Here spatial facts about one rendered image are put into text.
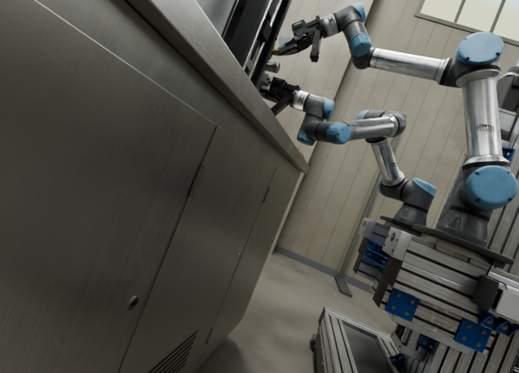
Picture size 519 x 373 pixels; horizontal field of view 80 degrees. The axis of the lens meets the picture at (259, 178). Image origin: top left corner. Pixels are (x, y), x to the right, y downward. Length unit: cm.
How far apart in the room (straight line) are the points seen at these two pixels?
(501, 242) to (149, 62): 134
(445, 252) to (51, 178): 108
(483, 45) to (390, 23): 330
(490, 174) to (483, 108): 20
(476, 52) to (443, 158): 302
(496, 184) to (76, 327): 101
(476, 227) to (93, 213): 108
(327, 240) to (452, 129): 193
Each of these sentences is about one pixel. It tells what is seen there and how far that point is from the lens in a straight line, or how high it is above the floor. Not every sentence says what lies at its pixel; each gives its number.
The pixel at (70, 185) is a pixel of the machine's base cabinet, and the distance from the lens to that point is 33.
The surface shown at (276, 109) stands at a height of 104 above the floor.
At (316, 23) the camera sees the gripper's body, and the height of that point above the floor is 140.
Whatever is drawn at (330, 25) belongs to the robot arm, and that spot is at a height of 140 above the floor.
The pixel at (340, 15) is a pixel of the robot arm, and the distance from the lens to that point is 134.
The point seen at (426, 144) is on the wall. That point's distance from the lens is 410.
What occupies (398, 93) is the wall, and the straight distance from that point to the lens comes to 414.
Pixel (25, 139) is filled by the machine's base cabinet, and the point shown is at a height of 72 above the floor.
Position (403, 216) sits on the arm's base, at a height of 85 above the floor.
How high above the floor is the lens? 76
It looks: level
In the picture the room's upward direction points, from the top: 22 degrees clockwise
